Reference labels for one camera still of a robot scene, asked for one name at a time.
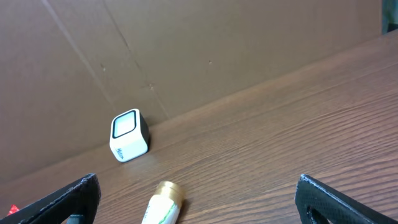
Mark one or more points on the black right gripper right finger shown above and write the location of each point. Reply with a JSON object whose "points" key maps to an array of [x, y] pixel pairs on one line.
{"points": [[317, 202]]}

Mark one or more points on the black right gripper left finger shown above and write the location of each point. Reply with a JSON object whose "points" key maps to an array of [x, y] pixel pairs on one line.
{"points": [[76, 202]]}

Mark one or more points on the white tube gold cap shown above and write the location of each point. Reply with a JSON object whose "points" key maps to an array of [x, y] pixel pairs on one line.
{"points": [[165, 204]]}

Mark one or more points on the orange biscuit roll pack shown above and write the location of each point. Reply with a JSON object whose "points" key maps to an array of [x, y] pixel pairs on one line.
{"points": [[13, 210]]}

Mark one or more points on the white barcode scanner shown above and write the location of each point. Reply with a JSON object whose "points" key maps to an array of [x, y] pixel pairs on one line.
{"points": [[129, 136]]}

